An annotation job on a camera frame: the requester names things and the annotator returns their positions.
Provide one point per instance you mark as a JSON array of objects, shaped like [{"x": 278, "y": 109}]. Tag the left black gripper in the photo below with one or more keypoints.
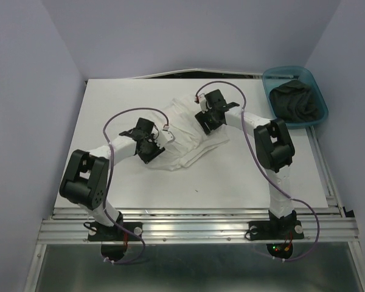
[{"x": 157, "y": 151}]

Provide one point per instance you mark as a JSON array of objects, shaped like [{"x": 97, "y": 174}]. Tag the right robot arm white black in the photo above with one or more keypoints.
[{"x": 268, "y": 140}]

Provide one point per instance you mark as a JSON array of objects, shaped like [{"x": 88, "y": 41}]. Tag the teal plastic basket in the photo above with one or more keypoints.
[{"x": 275, "y": 77}]

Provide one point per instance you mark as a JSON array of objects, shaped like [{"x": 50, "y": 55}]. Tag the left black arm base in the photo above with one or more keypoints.
[{"x": 114, "y": 241}]

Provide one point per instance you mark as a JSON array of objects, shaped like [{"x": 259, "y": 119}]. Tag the aluminium rail frame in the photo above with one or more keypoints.
[{"x": 204, "y": 250}]

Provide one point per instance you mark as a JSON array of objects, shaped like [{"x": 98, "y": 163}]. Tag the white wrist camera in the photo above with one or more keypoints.
[
  {"x": 164, "y": 137},
  {"x": 202, "y": 102}
]

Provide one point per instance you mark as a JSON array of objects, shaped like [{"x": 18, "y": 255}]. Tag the white pleated skirt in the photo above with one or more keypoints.
[{"x": 190, "y": 143}]

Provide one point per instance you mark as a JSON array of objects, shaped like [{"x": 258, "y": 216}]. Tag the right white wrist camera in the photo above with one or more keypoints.
[{"x": 202, "y": 102}]

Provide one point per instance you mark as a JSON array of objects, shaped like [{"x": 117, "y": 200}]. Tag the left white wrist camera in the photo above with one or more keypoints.
[{"x": 164, "y": 137}]

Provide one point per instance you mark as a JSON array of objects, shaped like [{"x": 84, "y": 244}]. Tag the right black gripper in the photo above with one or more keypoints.
[{"x": 201, "y": 118}]

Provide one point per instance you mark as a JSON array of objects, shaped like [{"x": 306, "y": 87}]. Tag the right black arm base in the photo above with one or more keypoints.
[{"x": 280, "y": 232}]

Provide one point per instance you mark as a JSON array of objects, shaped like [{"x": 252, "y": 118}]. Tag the black folded skirt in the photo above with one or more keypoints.
[{"x": 294, "y": 102}]

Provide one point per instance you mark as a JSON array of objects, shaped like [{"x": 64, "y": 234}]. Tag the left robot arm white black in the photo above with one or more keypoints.
[{"x": 85, "y": 178}]

